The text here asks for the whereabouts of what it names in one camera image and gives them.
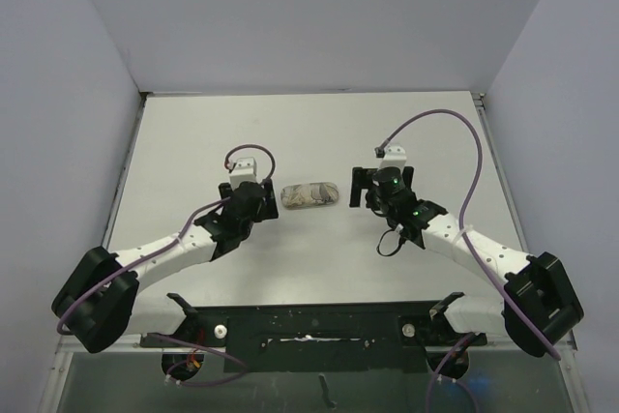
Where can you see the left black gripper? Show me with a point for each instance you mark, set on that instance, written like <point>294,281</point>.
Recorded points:
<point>268,208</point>

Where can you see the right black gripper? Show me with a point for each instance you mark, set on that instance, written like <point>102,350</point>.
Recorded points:
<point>363,179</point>

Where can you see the patterned glasses case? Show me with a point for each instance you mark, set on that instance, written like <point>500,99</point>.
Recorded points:
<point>309,195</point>

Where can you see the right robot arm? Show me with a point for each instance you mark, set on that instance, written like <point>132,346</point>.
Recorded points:
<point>537,304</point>

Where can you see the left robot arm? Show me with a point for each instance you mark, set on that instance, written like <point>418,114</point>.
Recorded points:
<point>104,297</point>

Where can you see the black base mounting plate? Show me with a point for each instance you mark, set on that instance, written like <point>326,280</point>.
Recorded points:
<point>316,338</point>

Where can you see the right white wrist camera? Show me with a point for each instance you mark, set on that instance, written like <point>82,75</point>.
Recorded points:
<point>391,155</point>

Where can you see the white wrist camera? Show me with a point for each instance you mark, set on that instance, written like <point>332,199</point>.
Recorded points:
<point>240,171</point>
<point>391,155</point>

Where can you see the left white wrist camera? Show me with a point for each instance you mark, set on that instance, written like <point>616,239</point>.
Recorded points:
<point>240,171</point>

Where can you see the aluminium frame rail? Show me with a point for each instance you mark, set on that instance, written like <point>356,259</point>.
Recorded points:
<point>532,342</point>

